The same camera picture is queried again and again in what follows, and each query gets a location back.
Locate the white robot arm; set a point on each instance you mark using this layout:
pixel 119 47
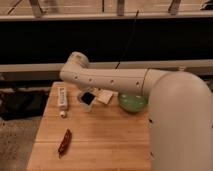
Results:
pixel 180 107

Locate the beige eraser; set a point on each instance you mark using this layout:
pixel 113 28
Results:
pixel 104 96

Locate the green bowl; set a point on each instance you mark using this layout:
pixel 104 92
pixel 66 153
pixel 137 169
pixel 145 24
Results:
pixel 130 103

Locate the red chili pepper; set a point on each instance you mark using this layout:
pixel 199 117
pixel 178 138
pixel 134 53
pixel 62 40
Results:
pixel 65 143

